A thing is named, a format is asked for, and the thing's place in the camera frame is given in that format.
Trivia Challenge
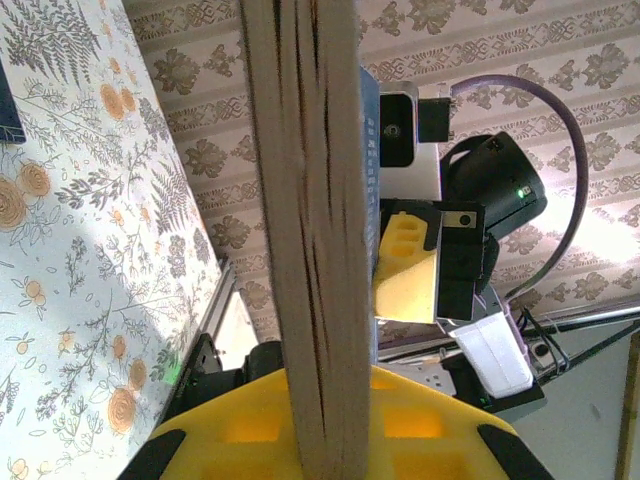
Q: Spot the aluminium side rail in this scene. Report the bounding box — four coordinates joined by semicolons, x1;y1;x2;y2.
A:
197;259;236;351

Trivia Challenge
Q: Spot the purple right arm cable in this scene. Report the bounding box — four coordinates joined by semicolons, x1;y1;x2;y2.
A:
449;73;589;301

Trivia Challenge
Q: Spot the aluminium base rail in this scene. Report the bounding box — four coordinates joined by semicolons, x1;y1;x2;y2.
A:
377;344;454;396

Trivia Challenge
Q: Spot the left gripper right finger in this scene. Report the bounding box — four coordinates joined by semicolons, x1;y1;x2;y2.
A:
369;367;556;480

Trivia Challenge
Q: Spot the navy blue booklet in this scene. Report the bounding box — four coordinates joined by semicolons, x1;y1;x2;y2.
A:
0;58;27;147
238;0;382;480

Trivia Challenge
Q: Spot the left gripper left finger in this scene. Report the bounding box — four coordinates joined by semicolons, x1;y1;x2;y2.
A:
117;369;301;480

